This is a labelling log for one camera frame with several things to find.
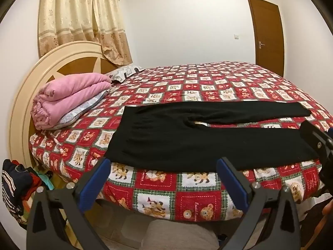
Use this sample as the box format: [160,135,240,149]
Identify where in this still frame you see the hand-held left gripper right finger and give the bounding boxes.
[216,157,309,250]

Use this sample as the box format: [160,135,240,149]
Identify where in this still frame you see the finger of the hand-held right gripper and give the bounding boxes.
[299,120,333,160]

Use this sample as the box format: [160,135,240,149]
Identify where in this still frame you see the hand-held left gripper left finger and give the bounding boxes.
[26,157,112,250]

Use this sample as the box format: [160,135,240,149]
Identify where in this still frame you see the black pants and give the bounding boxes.
[104,101,320,173]

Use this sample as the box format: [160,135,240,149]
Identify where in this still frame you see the grey floral pillow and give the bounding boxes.
[58,90,111,129]

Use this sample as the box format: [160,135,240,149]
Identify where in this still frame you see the pile of dark clothes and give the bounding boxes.
[1,159,54,230]

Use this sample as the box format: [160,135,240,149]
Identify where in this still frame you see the pink folded quilt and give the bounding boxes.
[31,73,112,131]

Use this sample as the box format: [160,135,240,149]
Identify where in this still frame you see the bed with red patchwork cover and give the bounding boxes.
[30,61,333,222]

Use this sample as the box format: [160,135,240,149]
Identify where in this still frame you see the cream round bed headboard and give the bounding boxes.
[9,41,113,168]

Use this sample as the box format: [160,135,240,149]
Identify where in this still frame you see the white black patterned pillow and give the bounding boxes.
[105,65,145,83]

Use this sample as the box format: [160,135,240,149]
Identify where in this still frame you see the brown wooden door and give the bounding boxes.
[247,0,285,77]

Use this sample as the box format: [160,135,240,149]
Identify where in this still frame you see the beige patterned curtain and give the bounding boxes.
[38,0,133,66]

